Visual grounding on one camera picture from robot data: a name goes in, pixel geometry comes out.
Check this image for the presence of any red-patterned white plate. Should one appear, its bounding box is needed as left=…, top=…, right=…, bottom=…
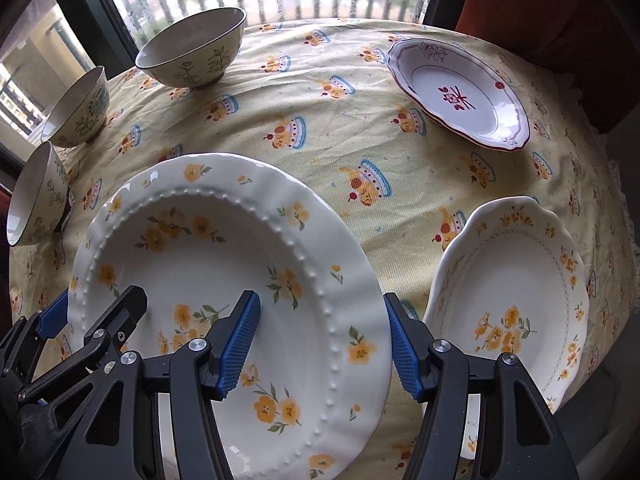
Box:
left=387, top=37, right=531, bottom=153

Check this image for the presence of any yellow printed tablecloth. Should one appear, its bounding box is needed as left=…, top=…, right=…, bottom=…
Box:
left=7, top=17, right=640, bottom=480

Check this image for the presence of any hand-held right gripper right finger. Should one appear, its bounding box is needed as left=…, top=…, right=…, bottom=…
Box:
left=384, top=292, right=581, bottom=480

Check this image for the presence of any small floral ceramic bowl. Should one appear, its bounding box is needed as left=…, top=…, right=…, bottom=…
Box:
left=40, top=66, right=111, bottom=148
left=6, top=141, right=73, bottom=247

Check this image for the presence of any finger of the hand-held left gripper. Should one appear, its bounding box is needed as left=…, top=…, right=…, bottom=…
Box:
left=0, top=289, right=72, bottom=387
left=17, top=285, right=149, bottom=402

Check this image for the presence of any large floral ceramic bowl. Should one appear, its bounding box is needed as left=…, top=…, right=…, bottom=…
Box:
left=135, top=7, right=248, bottom=90

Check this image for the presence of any large beaded yellow-flower plate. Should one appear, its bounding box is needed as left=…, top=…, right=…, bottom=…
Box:
left=66, top=152, right=393, bottom=480

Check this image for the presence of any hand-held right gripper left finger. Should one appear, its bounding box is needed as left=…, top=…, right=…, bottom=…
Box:
left=80, top=289, right=263, bottom=480

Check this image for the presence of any dark window frame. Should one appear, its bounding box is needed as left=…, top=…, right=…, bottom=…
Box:
left=0, top=0, right=476, bottom=81

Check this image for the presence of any small scalloped yellow-flower plate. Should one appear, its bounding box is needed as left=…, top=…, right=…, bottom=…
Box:
left=422, top=196, right=587, bottom=461

